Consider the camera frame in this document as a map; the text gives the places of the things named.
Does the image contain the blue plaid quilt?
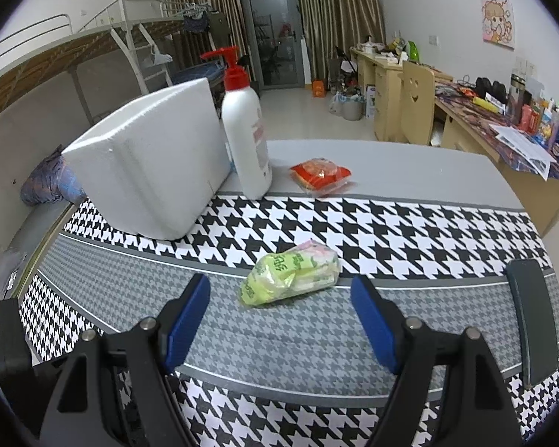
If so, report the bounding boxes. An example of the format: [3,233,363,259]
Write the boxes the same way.
[20,145,86,206]

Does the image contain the white red pump bottle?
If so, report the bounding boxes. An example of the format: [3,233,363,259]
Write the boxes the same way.
[200,47,272,200]

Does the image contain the white papers on desk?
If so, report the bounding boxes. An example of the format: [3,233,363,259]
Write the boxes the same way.
[489,124,553,181]

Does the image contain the orange bag on floor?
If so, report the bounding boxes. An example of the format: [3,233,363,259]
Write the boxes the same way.
[311,80,326,98]

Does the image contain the black smartphone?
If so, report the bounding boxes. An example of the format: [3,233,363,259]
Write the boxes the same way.
[505,259,559,390]

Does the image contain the wooden smiley chair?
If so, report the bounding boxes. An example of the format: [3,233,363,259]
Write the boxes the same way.
[400,61,435,145]

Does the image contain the glass balcony door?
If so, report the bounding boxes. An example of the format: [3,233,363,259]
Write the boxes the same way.
[241,0,305,90]

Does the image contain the red snack packet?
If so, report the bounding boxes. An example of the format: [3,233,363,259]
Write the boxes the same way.
[290,158,351,197]

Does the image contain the white foam box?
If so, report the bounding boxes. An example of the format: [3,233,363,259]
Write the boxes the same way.
[62,78,231,240]

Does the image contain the wooden desk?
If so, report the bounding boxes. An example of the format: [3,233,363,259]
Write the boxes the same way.
[350,47,559,234]

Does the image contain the metal bunk bed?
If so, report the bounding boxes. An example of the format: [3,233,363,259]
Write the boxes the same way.
[0,0,229,160]

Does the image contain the green tissue pack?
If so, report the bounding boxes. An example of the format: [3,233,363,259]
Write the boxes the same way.
[240,240,341,307]

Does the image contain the left brown curtain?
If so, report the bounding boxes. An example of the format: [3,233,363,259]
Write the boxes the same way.
[160,0,250,85]

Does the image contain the right brown curtain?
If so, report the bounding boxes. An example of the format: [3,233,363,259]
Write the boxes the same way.
[301,0,386,81]

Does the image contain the cartoon girl poster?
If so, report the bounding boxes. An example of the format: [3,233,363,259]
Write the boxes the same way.
[481,0,515,50]

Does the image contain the brown curtain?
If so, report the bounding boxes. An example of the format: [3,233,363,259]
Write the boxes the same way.
[160,0,250,85]
[301,0,386,81]

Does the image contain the houndstooth table runner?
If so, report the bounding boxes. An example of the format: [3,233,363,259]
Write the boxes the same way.
[20,193,559,446]

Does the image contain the grey trash bin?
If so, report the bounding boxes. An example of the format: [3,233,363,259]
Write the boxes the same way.
[339,94,364,121]

